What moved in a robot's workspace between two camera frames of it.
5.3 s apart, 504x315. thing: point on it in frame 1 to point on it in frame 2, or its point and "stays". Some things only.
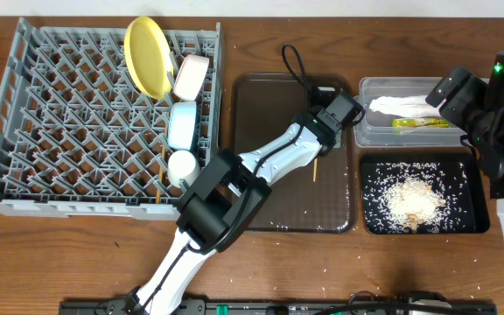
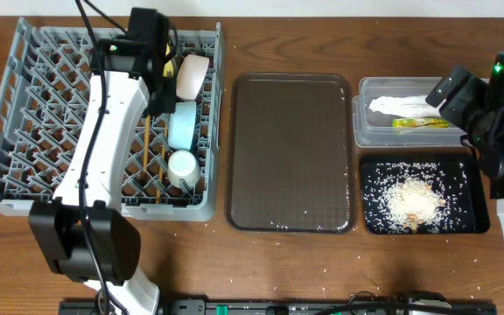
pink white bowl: [191, 76] stays
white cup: [182, 165] stays
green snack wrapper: [421, 122] stays
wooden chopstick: [315, 170] to [147, 141]
